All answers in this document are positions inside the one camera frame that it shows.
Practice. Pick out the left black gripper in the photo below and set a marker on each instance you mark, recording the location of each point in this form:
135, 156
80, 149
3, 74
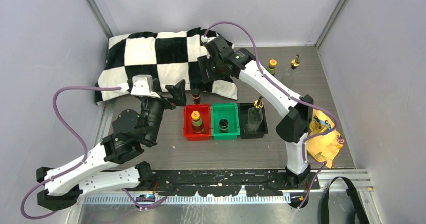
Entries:
179, 92

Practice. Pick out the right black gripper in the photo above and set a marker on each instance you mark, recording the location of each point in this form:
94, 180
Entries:
204, 62

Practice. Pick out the red label spice jar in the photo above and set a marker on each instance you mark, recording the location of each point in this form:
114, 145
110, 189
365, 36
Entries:
196, 96

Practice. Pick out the green label spice jar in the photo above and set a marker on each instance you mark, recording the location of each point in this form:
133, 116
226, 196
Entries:
223, 125

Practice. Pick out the yellow cap chili sauce bottle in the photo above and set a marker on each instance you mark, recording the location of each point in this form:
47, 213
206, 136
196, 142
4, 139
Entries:
272, 67

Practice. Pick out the clear glass oil bottle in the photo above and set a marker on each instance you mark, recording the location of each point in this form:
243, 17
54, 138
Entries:
254, 117

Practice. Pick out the brown sauce glass bottle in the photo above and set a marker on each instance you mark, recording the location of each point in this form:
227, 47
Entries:
290, 71

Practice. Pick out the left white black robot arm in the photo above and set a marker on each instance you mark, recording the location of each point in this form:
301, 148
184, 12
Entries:
66, 185

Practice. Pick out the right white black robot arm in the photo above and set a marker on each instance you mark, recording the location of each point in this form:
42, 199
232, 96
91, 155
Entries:
222, 61

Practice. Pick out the red plastic bin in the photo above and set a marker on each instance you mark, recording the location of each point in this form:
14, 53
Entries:
204, 110

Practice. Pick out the black white checkered cloth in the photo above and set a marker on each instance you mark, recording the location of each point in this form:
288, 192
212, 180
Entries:
168, 57

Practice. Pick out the green plastic bin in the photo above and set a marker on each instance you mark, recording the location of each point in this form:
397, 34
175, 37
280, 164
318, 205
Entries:
228, 112

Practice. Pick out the black plastic bin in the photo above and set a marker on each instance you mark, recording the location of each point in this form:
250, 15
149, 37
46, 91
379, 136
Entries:
243, 116

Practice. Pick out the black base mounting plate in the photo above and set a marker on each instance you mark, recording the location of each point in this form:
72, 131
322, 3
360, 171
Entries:
224, 183

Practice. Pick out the yellow cloth rag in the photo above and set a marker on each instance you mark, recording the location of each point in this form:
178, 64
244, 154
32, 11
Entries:
324, 147

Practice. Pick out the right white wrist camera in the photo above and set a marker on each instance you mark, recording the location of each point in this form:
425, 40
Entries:
204, 39

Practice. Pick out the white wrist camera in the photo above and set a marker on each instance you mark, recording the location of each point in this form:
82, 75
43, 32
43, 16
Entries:
143, 86
204, 39

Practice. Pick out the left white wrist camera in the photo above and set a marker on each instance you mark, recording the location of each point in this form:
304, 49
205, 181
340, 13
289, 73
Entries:
143, 86

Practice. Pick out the aluminium slotted rail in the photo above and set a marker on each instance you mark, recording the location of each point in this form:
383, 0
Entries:
242, 198

